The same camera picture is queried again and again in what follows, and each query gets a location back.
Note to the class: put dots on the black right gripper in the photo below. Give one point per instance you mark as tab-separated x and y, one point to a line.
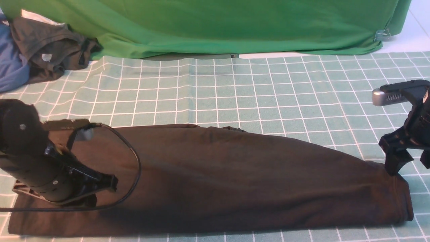
414	133

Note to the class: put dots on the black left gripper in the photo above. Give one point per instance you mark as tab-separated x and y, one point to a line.
44	167

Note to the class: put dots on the dark gray long-sleeve shirt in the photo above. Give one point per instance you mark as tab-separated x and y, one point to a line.
197	180

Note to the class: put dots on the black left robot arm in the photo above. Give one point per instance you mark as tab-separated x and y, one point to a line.
12	108

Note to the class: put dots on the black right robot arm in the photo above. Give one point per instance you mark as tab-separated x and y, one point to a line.
415	132

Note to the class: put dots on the crumpled dark gray shirt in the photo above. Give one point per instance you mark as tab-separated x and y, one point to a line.
51	50

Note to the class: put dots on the green checkered tablecloth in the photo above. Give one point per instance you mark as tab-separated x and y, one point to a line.
325	100

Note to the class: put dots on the metal binder clip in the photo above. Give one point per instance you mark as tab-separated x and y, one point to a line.
382	35

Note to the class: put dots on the blue garment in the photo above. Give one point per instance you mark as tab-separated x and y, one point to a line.
14	68

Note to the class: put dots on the green backdrop cloth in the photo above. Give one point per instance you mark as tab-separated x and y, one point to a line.
144	28

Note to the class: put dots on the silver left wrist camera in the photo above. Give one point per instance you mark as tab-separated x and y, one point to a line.
84	134

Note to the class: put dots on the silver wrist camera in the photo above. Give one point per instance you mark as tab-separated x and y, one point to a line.
380	98
84	134

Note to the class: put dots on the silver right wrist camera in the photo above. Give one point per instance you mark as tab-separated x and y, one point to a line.
380	98

